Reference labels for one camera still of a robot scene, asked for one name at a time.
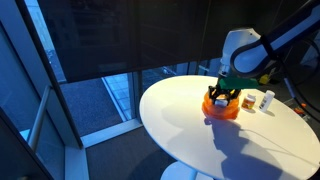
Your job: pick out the orange pill bottle white cap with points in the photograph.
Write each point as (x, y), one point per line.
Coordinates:
(248, 102)

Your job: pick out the round white table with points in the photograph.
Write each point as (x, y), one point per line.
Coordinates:
(273, 145)

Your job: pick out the yellow object on floor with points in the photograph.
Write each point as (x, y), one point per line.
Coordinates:
(264, 79)

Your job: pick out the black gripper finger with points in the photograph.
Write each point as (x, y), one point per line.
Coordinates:
(233, 97)
(213, 96)

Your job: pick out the orange object on floor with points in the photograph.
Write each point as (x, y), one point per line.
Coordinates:
(300, 109)

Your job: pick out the orange plastic bag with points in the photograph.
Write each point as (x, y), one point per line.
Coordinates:
(218, 112)

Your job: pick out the white table base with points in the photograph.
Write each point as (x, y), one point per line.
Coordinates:
(179, 171)

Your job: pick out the blue and white container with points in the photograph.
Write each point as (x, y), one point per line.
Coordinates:
(221, 103)

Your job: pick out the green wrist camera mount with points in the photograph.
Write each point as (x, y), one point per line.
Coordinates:
(237, 83)

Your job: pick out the metal handrail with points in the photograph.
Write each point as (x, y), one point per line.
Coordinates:
(34, 135)

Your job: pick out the tall white bottle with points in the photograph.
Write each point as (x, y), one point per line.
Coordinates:
(266, 101)

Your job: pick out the dark roller window shade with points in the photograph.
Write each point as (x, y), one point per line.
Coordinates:
(95, 38)

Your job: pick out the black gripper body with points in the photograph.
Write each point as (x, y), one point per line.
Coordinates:
(221, 91)

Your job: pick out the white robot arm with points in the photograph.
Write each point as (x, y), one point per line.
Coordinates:
(246, 53)

